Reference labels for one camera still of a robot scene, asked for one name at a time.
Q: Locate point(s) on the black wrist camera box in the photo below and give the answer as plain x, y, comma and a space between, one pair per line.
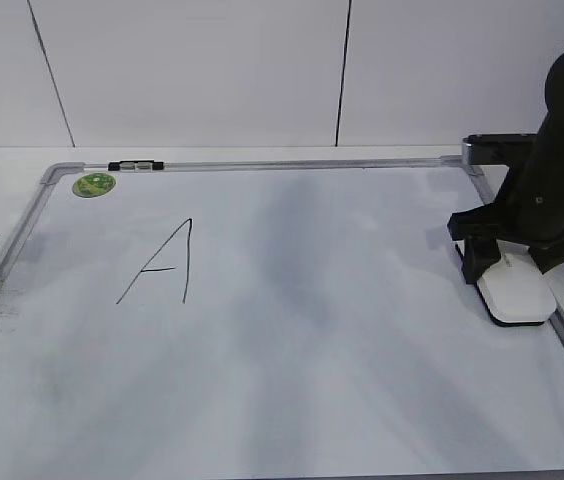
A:
497, 149

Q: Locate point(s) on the white board with grey frame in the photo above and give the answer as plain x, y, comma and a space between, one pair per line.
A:
212, 324

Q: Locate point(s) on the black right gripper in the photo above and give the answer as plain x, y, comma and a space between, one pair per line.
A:
525, 212

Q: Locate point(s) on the round green magnet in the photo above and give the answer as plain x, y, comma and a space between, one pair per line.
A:
93, 185

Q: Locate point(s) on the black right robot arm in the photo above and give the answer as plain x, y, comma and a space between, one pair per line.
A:
547, 155

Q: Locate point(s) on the white eraser with black felt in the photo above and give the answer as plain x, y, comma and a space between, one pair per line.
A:
516, 293

